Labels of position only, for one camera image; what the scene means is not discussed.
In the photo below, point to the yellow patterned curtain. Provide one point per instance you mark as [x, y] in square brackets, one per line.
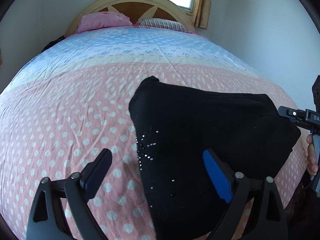
[203, 5]

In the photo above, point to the pink pillow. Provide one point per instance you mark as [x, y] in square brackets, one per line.
[105, 21]

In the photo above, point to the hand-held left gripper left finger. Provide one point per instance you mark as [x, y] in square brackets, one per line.
[96, 175]

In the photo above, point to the polka dot bed sheet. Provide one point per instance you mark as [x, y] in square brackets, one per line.
[75, 100]

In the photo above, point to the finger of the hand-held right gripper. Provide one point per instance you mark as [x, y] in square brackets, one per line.
[292, 113]

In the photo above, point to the person's right hand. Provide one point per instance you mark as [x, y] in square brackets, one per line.
[312, 157]

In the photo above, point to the black pants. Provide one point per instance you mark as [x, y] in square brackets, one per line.
[200, 120]

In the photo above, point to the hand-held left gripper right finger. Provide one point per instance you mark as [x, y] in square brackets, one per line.
[217, 177]

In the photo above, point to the dark cloth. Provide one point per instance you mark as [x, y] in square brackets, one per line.
[51, 44]

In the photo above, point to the striped pillow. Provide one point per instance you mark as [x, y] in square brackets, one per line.
[165, 25]

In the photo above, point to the person's dark clothing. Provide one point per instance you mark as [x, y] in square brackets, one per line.
[302, 212]

